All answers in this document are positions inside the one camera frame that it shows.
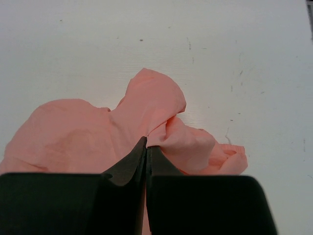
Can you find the salmon pink jacket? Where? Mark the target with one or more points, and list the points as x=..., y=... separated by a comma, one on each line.
x=71, y=136

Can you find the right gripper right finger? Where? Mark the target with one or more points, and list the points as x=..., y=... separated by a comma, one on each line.
x=179, y=204

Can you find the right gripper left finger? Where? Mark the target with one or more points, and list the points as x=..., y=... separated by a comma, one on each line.
x=109, y=203

